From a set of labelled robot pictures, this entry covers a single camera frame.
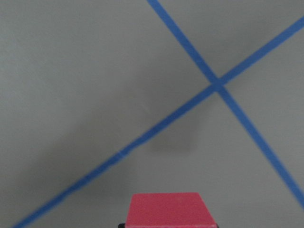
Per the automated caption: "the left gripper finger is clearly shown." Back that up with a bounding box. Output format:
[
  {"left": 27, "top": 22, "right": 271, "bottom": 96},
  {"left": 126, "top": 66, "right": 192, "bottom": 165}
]
[{"left": 118, "top": 223, "right": 125, "bottom": 228}]

